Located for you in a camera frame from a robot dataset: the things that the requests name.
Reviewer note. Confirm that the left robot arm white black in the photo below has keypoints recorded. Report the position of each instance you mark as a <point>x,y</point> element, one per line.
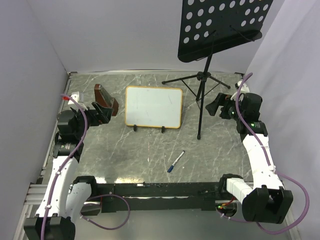
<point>65,195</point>

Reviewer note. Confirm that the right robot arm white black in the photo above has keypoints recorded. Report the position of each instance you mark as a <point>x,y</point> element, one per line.
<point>267,201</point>

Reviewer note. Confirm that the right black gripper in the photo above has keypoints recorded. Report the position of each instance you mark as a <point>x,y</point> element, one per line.
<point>221,100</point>

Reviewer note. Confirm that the white whiteboard marker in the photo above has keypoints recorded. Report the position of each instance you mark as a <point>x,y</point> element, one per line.
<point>178,158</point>

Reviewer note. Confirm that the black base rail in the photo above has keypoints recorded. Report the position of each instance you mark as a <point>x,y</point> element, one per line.
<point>161,196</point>

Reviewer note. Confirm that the black music stand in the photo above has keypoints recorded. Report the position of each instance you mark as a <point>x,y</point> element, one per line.
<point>211,26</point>

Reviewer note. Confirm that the yellow framed whiteboard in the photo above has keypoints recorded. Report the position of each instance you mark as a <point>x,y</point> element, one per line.
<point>153,107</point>

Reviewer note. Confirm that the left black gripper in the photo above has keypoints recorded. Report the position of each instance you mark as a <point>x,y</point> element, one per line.
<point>105,113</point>

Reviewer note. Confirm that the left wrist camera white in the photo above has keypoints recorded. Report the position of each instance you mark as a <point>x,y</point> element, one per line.
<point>75,100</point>

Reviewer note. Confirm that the brown wooden metronome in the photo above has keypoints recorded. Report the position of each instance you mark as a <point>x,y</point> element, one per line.
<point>103,98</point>

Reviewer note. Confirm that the blue marker cap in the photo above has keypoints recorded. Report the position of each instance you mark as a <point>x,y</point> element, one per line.
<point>170,169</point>

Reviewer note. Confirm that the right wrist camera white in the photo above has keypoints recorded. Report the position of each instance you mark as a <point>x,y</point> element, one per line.
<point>244,89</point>

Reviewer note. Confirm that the aluminium extrusion frame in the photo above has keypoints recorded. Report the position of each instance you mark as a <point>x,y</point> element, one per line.
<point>35,193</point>

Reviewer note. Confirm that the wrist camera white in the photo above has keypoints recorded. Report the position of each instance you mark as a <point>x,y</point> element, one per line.
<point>75,100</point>
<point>244,89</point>

